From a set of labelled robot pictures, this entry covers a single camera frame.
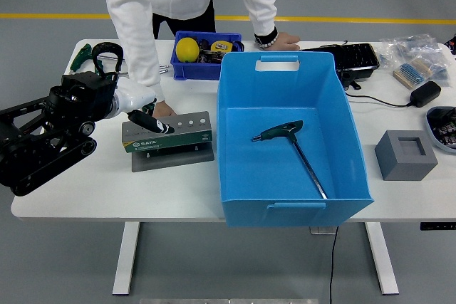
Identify person's left hand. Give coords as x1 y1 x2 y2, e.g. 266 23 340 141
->
273 31 302 51

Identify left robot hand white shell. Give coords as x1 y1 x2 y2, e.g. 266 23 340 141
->
115 80 176 135

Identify person's right hand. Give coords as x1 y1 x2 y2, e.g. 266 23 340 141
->
152 100 178 119

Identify grey green wrench stand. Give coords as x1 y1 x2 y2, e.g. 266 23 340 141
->
121 110 214 154

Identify large green T-handle hex wrench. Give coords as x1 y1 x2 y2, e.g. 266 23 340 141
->
252 120 329 201

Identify dark metal tool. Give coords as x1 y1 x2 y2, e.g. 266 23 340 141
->
198 50 226 65

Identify large light blue box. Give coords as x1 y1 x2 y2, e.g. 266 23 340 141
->
216 50 375 229

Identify small dark blue bin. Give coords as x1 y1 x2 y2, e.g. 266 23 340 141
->
170 30 243 81

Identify yellow ball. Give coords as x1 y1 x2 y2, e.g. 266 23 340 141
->
175 37 200 63

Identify yellow tape measure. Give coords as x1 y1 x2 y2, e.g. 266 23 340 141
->
209 40 233 53

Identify black plastic tray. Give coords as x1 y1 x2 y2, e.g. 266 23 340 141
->
299 43 380 90

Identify small clear parts bag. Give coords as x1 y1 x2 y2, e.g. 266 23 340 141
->
378 51 396 68

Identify clear plastic parts bag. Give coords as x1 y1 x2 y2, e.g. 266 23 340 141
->
379 33 442 56

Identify tan blue resistor strip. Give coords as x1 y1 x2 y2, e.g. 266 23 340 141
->
393 58 434 90

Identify black power adapter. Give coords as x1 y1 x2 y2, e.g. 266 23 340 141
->
409 80 442 108

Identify white table leg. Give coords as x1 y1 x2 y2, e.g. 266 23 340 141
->
363 222 400 296
112 221 140 296

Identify clear bag with blue parts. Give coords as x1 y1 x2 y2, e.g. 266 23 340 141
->
425 53 450 81

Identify grey cube with recess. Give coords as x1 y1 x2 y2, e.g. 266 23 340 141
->
373 129 438 182

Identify grey blue bowl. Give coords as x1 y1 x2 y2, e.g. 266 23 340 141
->
425 105 456 155

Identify black electronics modules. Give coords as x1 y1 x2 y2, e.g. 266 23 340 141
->
428 108 456 149

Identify black table control panel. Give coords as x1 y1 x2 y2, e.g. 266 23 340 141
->
419 222 456 231

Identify black wrist bracelet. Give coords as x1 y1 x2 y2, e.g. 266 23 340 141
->
254 27 279 49

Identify black adapter cord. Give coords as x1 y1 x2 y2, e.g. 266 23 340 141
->
344 93 413 108

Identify silver under-table bracket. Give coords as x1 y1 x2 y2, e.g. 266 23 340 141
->
309 225 338 236

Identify black hanging cable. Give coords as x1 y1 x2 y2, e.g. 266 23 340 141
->
328 224 340 304

